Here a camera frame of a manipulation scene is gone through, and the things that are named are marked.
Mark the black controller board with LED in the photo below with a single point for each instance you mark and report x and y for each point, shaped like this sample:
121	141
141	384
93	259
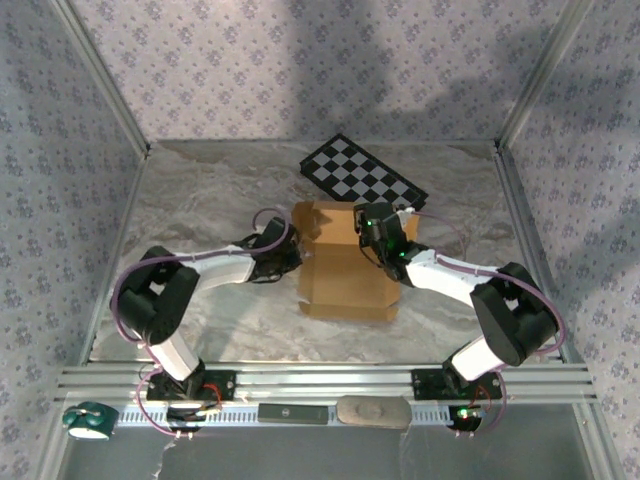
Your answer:
465	421

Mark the green tape roll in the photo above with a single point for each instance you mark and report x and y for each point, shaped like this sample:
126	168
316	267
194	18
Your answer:
90	422

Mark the aluminium corner post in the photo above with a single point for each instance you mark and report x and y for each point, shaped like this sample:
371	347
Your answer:
545	65
105	80

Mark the black rectangular flat device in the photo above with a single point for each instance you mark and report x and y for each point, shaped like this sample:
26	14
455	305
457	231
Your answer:
293	414

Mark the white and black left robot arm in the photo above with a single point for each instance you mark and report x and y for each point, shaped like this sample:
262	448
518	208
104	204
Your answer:
165	300

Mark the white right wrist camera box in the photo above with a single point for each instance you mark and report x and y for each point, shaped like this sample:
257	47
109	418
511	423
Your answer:
405	216

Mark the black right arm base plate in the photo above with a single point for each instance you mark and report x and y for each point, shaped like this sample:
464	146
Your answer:
425	385

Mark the brown cardboard paper box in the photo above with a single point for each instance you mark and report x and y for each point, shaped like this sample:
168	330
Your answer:
345	280

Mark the aluminium side rail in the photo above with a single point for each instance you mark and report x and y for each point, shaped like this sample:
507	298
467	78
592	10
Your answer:
525	235

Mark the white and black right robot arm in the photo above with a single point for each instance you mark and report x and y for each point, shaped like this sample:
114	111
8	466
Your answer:
505	320

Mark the black and white checkerboard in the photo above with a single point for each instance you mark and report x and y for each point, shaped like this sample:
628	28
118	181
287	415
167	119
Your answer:
350	170

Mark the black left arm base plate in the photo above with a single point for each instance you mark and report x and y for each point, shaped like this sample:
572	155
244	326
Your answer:
227	385

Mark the long aluminium base rail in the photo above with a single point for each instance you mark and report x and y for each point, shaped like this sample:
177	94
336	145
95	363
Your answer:
325	380

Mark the grey oval metal plate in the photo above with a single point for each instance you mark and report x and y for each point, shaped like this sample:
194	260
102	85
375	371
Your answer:
374	412

